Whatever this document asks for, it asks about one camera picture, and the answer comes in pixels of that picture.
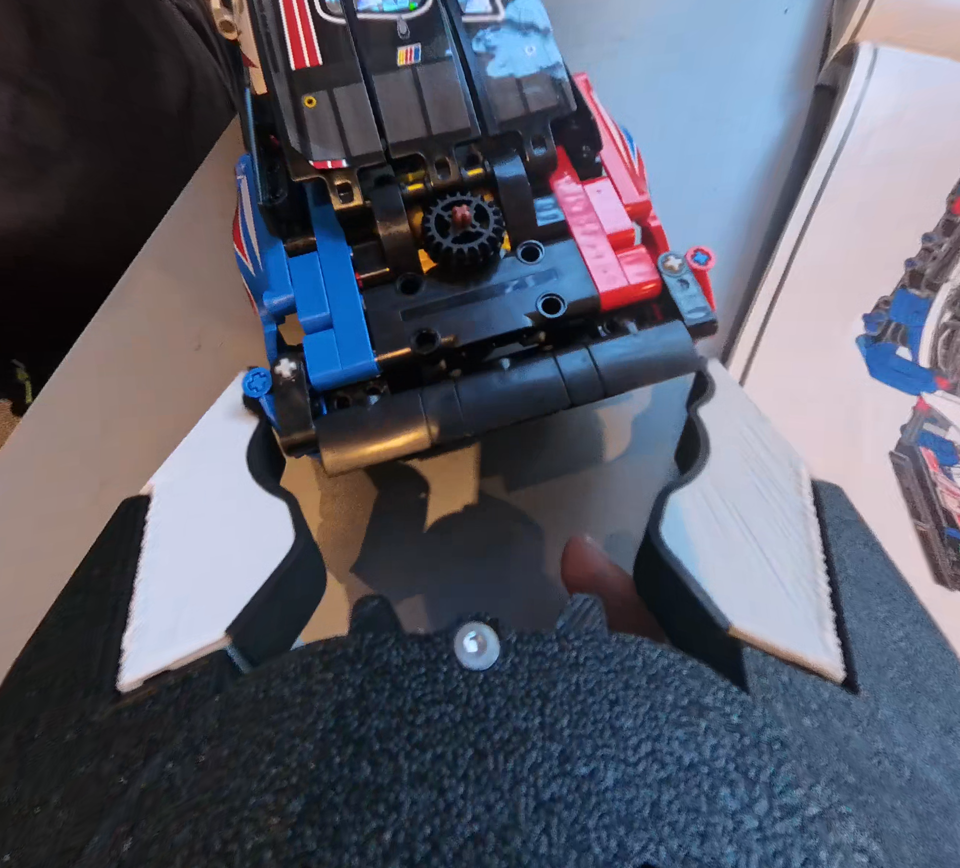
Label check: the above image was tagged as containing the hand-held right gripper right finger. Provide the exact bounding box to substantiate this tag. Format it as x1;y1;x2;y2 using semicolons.
633;358;850;691

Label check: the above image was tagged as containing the person's right hand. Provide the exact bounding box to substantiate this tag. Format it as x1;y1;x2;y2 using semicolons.
561;536;665;640

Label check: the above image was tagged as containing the instruction booklet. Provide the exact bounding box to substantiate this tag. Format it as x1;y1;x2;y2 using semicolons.
731;0;960;592

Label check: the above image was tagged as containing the person's dark sweater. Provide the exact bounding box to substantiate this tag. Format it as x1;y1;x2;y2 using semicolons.
0;0;249;434

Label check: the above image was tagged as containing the toy brick race car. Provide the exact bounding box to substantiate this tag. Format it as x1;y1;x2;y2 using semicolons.
202;0;717;475

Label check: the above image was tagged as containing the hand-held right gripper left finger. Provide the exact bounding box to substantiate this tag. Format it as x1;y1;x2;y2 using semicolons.
116;369;329;694

